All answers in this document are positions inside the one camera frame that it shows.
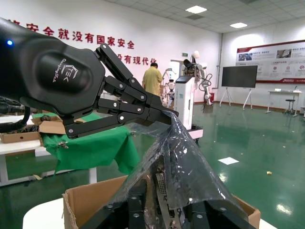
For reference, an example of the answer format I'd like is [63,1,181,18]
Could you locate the long white table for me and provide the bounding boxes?
[0,114,98,187]

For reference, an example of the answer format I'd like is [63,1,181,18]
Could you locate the person in yellow shirt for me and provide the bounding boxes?
[142,62,163,97]

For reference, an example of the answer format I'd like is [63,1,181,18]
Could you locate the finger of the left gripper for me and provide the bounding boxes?
[63,98,173,139]
[95,43,179,117]

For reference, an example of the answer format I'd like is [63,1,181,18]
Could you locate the flat brown cardboard box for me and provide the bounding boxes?
[0,131,41,144]

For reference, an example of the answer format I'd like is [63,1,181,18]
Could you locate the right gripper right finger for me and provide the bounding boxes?
[187,199,257,229]

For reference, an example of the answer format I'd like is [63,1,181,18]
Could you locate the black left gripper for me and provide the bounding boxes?
[0,18,106,125]

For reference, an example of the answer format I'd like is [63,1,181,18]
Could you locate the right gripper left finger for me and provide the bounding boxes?
[81,180,149,229]

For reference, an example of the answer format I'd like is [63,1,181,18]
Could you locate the small white humanoid robot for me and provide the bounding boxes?
[165,81,177,108]

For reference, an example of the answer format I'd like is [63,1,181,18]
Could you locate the black monitor on stand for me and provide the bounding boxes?
[218,65,258,111]

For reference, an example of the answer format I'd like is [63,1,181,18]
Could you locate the grey translucent antistatic bag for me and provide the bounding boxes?
[104,111,250,229]

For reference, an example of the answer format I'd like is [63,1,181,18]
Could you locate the white mobile robot cabinet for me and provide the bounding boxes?
[173,75,204,141]

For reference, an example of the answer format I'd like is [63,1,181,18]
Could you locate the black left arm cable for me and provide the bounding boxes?
[0,95,32,134]

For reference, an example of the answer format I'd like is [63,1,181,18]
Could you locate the black stool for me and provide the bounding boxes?
[283,98,298,117]

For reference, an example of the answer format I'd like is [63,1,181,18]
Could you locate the brown open cardboard box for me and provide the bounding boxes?
[61,175,262,229]

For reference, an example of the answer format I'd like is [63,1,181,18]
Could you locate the open cardboard box on table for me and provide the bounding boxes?
[32,109,67,136]

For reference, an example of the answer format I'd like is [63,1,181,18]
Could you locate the green cloth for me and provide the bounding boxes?
[32,112,141,175]

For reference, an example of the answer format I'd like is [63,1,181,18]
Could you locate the small white desk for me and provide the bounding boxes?
[265,90,304,114]

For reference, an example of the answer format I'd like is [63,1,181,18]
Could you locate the graphics card with silver bracket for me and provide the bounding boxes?
[142,164,191,229]

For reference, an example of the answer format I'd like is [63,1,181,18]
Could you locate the white robot arms with head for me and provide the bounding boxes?
[182,50,215,106]

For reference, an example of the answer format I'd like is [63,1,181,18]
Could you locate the red white wall information board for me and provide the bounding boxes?
[235,40,305,84]

